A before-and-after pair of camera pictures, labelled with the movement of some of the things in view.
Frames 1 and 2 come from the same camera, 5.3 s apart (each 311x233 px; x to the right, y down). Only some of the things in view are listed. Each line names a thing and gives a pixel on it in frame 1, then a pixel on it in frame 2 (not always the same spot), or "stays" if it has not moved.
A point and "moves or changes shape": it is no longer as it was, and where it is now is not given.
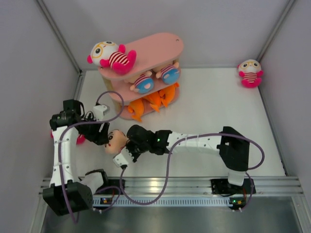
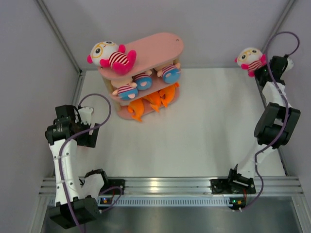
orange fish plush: x=155 y=99 stays
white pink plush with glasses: x=111 y=55 stays
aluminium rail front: x=189 y=185 stays
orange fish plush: x=167 y=94 stays
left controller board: x=105 y=200 stays
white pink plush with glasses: x=251 y=72 to x=251 y=58
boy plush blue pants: x=143 y=84 moves or changes shape
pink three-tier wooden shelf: x=151 y=84 stays
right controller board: x=238 y=203 stays
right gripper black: x=129 y=146 to x=257 y=73
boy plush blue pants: x=117 y=140 to x=126 y=92
